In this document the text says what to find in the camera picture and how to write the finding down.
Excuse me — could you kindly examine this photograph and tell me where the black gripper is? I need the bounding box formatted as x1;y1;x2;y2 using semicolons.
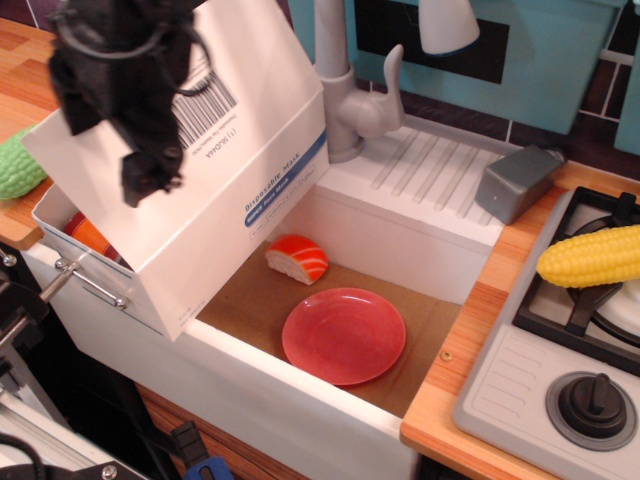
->
49;9;195;208

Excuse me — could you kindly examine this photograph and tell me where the white cardboard mask box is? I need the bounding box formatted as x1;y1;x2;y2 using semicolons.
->
23;1;329;339

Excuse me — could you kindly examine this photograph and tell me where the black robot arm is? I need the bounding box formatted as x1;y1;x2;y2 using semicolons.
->
49;1;204;207

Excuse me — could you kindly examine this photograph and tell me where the orange labelled can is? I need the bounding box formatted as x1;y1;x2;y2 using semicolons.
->
63;212;130;268

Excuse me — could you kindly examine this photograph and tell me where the green toy bitter gourd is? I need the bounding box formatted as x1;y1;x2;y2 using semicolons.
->
1;126;48;200

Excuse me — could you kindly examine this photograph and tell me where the salmon sushi toy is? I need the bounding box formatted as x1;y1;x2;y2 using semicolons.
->
265;234;329;285

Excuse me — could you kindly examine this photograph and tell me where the grey toy faucet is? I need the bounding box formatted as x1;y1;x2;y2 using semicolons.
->
314;0;404;163

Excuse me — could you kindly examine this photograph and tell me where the white toy sink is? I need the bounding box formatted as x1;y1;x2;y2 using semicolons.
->
29;118;503;479

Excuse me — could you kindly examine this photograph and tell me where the red plastic plate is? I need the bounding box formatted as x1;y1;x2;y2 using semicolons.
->
281;287;407;386

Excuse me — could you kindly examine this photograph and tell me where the grey toy block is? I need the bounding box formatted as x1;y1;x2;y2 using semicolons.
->
475;145;566;225

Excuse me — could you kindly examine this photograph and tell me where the teal cabinet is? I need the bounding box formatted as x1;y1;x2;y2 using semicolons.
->
287;0;640;155

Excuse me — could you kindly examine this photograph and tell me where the grey toy stove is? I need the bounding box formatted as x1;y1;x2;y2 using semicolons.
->
453;187;639;479

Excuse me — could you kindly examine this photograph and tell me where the yellow toy corn right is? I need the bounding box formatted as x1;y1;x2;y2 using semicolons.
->
536;225;639;288

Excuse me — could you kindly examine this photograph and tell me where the black stove knob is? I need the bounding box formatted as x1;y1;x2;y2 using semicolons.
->
545;372;639;452

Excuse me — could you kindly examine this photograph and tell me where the metal clamp screw handle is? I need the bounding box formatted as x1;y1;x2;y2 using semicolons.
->
38;257;129;310

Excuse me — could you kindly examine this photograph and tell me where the blue black clamp handle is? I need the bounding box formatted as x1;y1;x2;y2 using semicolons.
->
171;421;234;480

